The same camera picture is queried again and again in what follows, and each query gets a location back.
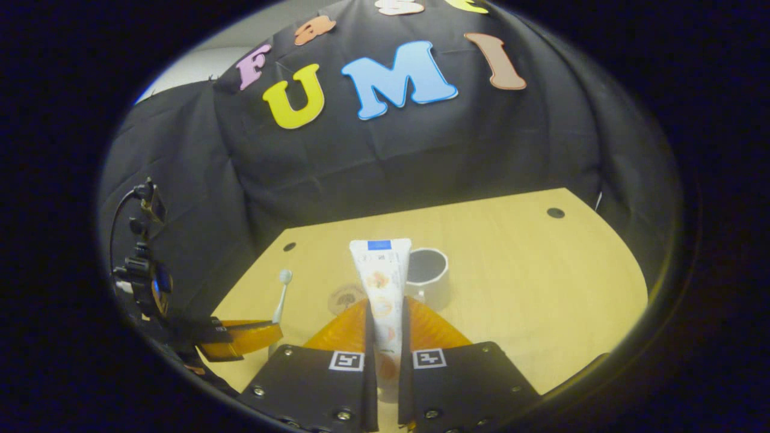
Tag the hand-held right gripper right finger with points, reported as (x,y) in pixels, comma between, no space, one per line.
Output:
(405,391)

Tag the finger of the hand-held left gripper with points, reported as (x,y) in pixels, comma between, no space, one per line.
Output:
(240,334)

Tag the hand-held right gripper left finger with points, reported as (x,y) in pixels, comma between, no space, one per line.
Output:
(371,391)

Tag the white toothbrush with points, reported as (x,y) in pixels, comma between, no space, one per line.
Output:
(280,304)

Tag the round wooden coaster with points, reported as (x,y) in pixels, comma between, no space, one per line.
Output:
(344,299)

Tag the white toothpaste tube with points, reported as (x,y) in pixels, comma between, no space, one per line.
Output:
(382,282)

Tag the white cup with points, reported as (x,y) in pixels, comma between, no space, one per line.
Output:
(436,285)

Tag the wooden desktop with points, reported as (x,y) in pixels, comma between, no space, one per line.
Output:
(529,300)

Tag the black backdrop cloth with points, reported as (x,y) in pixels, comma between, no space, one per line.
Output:
(391,162)

